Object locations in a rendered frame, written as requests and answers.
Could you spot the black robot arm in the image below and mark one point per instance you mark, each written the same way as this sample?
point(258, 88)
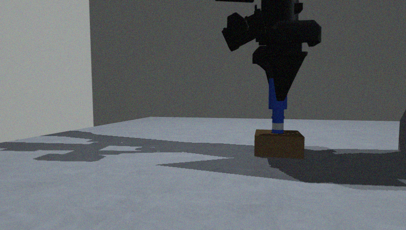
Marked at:
point(241, 30)

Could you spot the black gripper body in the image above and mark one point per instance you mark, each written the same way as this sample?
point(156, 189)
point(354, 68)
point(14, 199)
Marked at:
point(284, 31)

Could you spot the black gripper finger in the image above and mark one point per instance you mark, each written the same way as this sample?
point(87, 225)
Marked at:
point(285, 66)
point(267, 67)

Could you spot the blue marker cap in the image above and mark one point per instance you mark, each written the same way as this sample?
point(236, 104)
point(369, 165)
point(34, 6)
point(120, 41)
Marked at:
point(273, 103)

